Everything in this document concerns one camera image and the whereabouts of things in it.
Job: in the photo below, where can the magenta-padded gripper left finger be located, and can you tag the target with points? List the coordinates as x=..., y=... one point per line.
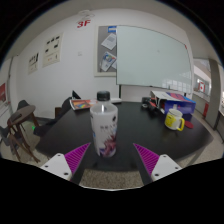
x=76, y=156

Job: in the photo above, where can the small white wall poster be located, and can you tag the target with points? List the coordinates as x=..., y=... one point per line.
x=33, y=62

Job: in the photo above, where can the white ceiling fixture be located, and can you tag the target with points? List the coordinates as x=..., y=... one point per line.
x=86, y=14

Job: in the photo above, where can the large white wall poster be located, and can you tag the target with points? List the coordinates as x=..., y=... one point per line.
x=52, y=50

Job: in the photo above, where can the red wall poster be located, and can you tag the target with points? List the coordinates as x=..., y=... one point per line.
x=2, y=92

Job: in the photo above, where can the yellow and white mug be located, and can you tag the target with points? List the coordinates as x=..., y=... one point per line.
x=172, y=119

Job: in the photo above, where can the colourful magazine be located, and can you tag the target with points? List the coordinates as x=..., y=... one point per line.
x=82, y=104

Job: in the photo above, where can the black chair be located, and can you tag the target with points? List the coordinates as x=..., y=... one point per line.
x=53, y=121

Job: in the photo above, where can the white wall switch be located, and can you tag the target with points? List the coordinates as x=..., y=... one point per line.
x=80, y=53

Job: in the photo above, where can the round wooden side table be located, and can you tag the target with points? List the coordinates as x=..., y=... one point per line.
x=21, y=114

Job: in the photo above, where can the dark grey chair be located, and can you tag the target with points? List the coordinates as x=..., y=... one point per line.
x=22, y=104

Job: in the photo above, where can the white-labelled clear drink bottle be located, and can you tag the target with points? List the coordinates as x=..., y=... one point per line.
x=104, y=130

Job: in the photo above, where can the black and red desk tool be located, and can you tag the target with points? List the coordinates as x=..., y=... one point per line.
x=151, y=106

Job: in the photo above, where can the red fire extinguisher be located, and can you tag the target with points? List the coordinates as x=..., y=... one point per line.
x=205, y=110

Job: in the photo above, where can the grey bulletin board with papers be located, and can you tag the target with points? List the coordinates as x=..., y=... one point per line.
x=102, y=46

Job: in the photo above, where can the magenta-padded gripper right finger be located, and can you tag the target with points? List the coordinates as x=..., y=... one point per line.
x=148, y=158

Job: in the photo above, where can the red floor number sign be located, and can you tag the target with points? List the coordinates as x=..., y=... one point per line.
x=83, y=24

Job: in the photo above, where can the blue cardboard box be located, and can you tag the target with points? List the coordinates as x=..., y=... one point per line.
x=181, y=104

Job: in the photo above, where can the small white flat device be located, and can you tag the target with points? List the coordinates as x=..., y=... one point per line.
x=116, y=100

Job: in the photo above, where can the large whiteboard on stand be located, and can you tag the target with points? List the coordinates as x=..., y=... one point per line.
x=151, y=60

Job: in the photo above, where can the flat round red coaster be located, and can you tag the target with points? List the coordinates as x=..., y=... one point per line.
x=189, y=125

